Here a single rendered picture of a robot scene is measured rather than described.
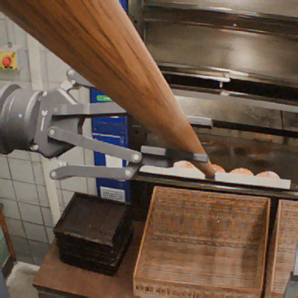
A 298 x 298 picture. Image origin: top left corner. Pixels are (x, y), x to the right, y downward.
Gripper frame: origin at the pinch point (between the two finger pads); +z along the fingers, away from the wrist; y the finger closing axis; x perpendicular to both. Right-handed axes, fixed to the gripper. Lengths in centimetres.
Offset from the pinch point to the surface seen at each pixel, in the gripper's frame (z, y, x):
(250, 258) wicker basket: 23, 36, -168
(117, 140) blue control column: -44, -11, -149
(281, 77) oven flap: 23, -41, -123
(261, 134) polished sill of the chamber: 18, -21, -145
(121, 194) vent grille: -43, 13, -168
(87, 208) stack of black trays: -55, 21, -153
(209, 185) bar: -1, 3, -116
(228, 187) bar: 6, 3, -116
